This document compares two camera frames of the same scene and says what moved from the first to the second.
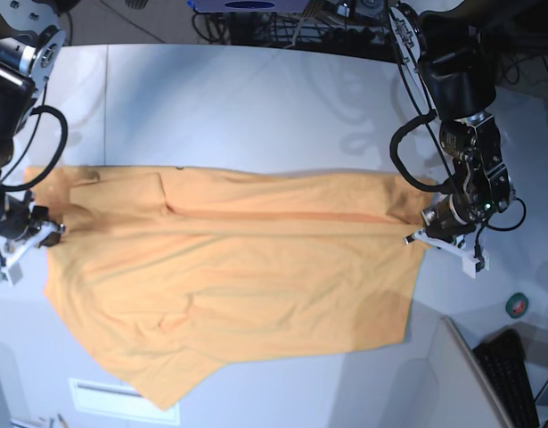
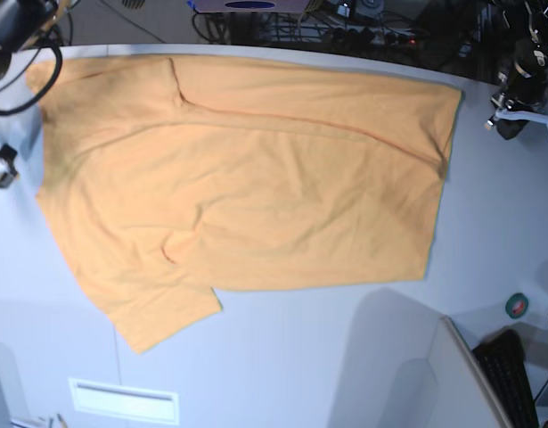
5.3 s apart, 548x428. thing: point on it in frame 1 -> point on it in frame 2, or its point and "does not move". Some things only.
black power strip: [366, 36] does not move
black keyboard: [503, 357] does not move
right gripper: [446, 226] -> [521, 90]
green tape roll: [517, 305] does not move
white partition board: [466, 396] does not move
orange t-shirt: [174, 272] -> [171, 178]
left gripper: [16, 227] -> [5, 152]
